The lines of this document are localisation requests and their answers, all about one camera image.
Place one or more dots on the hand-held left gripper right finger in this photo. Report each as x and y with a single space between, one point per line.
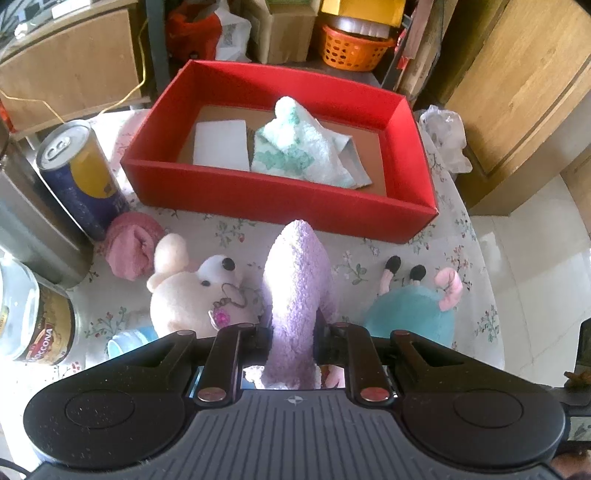
330 344

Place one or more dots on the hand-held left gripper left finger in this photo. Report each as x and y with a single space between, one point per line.
258 342

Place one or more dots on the purple fuzzy sock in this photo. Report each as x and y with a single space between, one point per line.
295 286

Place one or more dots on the blue dress pig plush toy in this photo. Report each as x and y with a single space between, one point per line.
406 309

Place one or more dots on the cream mouse plush toy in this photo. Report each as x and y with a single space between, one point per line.
184 295

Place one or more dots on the red cardboard box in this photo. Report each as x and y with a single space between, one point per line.
277 203

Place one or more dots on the pink soft sock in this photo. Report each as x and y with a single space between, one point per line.
127 249

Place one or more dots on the grey cloth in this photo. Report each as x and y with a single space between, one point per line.
356 162

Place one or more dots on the green and white towel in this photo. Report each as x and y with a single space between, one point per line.
295 147

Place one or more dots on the white folded cloth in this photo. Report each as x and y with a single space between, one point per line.
219 143

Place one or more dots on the coffee jar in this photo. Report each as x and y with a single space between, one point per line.
41 323

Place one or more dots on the blue and yellow can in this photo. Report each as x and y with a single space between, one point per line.
87 184

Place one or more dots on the crumpled clear plastic bag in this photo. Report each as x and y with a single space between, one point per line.
445 134

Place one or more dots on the orange plastic basket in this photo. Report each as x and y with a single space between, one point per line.
355 53

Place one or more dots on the white printed plastic bag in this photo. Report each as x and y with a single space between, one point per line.
233 37

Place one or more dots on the brown cardboard box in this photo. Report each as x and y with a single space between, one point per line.
281 32

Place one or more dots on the tall wooden cabinet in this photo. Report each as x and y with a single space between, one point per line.
517 92

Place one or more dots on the red plastic bag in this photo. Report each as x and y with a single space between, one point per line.
194 32

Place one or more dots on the brown plastic container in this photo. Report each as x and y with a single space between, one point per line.
364 25

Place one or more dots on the yellow box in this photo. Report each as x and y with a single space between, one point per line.
364 9

